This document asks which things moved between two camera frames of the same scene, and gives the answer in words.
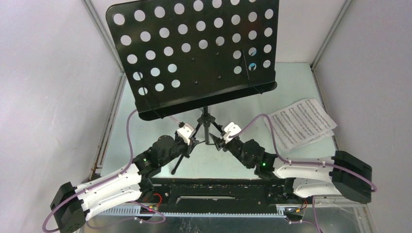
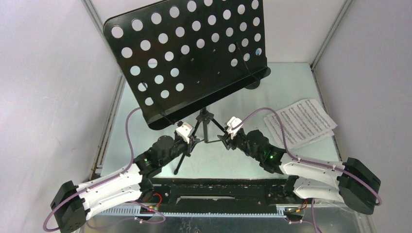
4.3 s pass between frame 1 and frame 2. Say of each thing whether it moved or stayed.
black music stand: moved
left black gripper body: stayed
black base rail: stayed
